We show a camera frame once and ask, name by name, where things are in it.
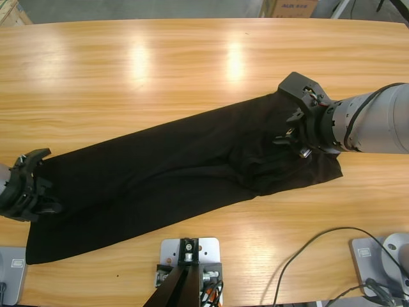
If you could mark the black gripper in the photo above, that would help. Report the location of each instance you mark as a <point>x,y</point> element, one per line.
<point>314,134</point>
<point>19,198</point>

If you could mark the black Unitree polo shirt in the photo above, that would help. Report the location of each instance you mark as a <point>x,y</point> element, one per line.
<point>159,169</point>

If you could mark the grey arm base disc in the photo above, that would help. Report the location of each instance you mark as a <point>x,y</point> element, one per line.
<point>396,249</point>

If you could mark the white box with AUX print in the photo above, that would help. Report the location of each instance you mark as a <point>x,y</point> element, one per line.
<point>294,11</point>

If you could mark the white metal mounting plate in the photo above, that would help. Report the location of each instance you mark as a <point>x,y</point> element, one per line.
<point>169,247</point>

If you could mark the grey metal stand leg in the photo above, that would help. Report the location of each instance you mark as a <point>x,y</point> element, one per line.
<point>338,9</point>

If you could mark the black diagonal bar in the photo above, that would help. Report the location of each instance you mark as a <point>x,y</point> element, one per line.
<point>399,8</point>

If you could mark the wooden crate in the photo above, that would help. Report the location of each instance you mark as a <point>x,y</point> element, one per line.
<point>12,12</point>

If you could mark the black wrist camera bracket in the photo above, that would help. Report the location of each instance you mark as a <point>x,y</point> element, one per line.
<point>294,84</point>
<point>32,156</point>

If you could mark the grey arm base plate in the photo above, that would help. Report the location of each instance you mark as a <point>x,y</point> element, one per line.
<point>361,265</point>
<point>14,284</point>

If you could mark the black corner bracket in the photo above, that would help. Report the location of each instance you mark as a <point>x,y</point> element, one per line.
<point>189,244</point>
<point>217,268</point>
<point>163,267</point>

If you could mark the dark aluminium camera post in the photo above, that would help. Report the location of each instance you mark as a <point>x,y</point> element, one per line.
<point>179,291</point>

